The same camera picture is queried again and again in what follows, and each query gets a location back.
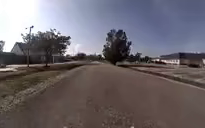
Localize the distant tree line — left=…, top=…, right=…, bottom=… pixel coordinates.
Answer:
left=66, top=52, right=104, bottom=62

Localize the tall dark tree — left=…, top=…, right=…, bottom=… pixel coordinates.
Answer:
left=102, top=28, right=133, bottom=66

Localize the row of distant trees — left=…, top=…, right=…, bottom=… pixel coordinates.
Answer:
left=126, top=52, right=153, bottom=64

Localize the grey asphalt road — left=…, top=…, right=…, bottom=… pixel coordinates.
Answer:
left=0, top=63, right=205, bottom=128

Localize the broad leafy tree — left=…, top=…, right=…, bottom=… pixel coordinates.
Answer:
left=20, top=28, right=72, bottom=68

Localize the lamp pole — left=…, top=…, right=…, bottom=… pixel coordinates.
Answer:
left=25, top=25, right=35, bottom=68

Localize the house with dark roof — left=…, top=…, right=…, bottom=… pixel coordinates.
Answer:
left=9, top=41, right=65, bottom=65

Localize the long low building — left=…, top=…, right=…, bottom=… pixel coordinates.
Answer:
left=159, top=51, right=205, bottom=68

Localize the pale gravel strip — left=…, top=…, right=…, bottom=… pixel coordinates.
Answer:
left=0, top=68, right=82, bottom=116

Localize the dark vehicle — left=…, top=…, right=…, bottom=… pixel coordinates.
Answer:
left=188, top=63, right=201, bottom=69

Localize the pale paved lot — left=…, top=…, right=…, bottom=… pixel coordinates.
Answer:
left=129, top=64, right=205, bottom=90

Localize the dry grass verge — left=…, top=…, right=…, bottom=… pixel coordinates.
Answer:
left=0, top=63, right=88, bottom=105

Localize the small slim tree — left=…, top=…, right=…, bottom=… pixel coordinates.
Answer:
left=0, top=40, right=6, bottom=57

